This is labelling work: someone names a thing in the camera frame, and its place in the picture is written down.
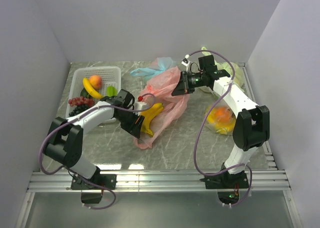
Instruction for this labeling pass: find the white plastic basket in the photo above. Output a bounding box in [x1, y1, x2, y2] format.
[65, 66, 123, 124]

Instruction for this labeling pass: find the yellow banana bunch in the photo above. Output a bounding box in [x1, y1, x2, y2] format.
[140, 103, 164, 137]

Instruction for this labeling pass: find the green avocado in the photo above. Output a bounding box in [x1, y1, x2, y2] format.
[80, 88, 91, 98]

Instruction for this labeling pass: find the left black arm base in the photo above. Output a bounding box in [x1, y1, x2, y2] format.
[70, 174, 117, 210]

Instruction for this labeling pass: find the aluminium mounting rail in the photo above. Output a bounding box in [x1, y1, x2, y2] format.
[27, 170, 291, 193]

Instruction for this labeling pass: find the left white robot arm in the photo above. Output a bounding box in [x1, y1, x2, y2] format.
[39, 89, 150, 189]

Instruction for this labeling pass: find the clear bag of fruits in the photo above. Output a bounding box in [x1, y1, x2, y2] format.
[205, 105, 236, 135]

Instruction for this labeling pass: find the green tied plastic bag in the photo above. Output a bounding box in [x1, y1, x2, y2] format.
[199, 61, 245, 94]

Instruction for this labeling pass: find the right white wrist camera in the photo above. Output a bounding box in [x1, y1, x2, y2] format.
[181, 54, 190, 67]

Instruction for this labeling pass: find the black grape bunch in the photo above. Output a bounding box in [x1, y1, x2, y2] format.
[68, 104, 89, 117]

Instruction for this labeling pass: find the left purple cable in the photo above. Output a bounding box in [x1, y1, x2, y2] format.
[39, 92, 157, 210]

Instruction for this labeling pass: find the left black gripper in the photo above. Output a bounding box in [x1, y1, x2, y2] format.
[115, 109, 145, 138]

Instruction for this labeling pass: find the purple cable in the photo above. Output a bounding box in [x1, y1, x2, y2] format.
[39, 92, 157, 210]
[193, 50, 252, 207]

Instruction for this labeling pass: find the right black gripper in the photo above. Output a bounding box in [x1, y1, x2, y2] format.
[172, 71, 206, 96]

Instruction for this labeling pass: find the red grape bunch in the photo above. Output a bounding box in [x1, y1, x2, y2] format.
[68, 96, 95, 107]

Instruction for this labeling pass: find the green starfruit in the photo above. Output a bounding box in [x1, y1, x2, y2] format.
[106, 86, 118, 97]

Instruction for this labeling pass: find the blue tied plastic bag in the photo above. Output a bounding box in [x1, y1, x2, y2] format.
[130, 57, 177, 82]

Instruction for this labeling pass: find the single yellow banana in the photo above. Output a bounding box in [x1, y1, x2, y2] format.
[82, 78, 103, 100]

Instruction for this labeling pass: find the pink plastic bag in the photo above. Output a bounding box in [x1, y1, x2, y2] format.
[133, 66, 190, 149]

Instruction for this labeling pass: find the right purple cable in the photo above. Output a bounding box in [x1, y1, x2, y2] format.
[193, 50, 252, 207]

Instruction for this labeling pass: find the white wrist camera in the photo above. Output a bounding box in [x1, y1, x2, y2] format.
[133, 101, 150, 112]
[181, 54, 190, 67]

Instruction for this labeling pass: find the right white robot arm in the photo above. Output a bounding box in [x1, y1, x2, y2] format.
[172, 55, 270, 188]

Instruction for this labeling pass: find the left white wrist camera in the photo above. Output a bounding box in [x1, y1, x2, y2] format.
[133, 101, 150, 112]

